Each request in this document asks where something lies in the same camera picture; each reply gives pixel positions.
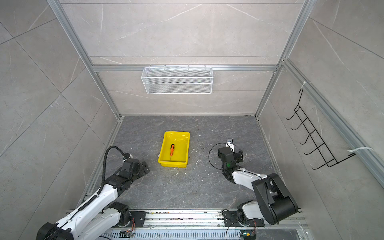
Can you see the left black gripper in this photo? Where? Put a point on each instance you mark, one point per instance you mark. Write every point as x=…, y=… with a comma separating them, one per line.
x=145, y=165

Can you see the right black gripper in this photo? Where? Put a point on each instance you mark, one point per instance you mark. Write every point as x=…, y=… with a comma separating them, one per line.
x=239, y=157

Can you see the orange handled screwdriver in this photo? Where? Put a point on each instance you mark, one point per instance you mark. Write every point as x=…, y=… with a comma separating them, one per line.
x=172, y=149

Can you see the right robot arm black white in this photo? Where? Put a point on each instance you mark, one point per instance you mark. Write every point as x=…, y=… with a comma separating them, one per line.
x=273, y=203

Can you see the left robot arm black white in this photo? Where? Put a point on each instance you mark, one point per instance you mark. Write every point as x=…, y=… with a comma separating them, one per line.
x=101, y=211

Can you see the yellow plastic bin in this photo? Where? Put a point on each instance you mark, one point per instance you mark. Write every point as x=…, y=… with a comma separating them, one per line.
x=181, y=140

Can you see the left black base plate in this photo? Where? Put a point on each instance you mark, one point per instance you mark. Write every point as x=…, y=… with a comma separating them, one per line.
x=136, y=219

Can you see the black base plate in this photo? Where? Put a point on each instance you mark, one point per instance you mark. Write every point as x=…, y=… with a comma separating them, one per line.
x=136, y=219
x=232, y=219

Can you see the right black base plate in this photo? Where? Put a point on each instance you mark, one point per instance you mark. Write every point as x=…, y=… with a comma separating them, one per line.
x=232, y=219

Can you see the aluminium mounting rail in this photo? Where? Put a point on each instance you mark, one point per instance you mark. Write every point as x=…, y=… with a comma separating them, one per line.
x=205, y=225

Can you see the white wire mesh basket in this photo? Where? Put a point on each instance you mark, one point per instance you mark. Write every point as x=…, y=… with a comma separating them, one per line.
x=177, y=80

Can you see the black wire hook rack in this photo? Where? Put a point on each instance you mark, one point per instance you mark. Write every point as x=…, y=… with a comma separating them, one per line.
x=320, y=146

